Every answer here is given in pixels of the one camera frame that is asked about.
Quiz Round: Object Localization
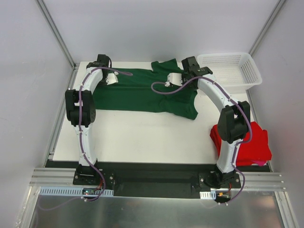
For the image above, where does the pink folded t shirt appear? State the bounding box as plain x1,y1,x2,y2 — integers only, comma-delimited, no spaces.
252,161,267,166

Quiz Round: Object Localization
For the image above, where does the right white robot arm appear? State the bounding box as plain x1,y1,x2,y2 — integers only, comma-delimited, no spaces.
181,57,252,189

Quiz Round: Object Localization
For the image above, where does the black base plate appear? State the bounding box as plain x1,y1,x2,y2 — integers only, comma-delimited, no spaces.
73,162,241,199

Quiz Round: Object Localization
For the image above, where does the white cable duct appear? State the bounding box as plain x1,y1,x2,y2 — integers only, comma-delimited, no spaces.
40,187,114,197
199,190,216,200

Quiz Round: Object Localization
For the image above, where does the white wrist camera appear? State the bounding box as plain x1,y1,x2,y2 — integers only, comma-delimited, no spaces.
165,73,183,87
105,73,118,85

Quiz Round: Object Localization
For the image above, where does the right white cable duct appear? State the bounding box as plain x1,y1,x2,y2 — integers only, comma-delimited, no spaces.
199,190,216,200

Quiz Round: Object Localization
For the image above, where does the aluminium frame rail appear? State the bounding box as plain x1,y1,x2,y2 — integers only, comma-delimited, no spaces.
29,168,287,191

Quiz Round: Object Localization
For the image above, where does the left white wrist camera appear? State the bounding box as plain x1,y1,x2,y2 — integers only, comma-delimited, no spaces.
105,73,118,85

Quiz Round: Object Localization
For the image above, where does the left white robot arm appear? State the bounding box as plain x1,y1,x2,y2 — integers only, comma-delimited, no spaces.
65,54,111,167

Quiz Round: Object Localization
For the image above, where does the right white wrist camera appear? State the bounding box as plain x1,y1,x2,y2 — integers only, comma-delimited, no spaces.
165,73,183,87

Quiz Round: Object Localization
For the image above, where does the left white cable duct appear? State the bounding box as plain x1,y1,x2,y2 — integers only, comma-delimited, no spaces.
40,187,114,197

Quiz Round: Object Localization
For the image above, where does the red folded t shirt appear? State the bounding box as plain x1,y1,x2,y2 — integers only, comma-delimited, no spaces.
209,122,272,166

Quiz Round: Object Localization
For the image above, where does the green t shirt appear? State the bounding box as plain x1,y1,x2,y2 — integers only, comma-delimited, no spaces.
93,59,198,120

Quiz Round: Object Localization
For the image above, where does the white plastic basket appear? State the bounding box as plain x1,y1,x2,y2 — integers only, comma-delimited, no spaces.
197,52,262,94

